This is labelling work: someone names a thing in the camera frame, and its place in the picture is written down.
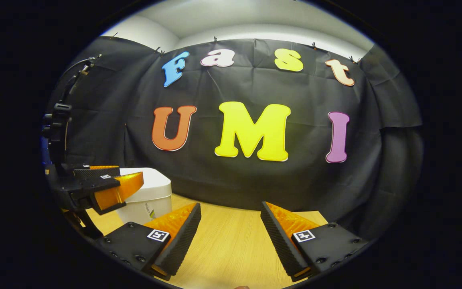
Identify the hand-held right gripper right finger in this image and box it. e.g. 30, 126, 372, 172
260, 201, 370, 283

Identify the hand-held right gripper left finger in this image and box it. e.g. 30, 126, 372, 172
95, 202, 202, 281

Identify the white desktop garbage bin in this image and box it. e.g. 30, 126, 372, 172
117, 167, 173, 225

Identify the wooden desktop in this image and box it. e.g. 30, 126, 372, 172
87, 193, 330, 289

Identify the black backdrop cloth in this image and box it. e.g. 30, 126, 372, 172
45, 36, 424, 241

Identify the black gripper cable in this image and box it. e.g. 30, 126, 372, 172
61, 55, 102, 105

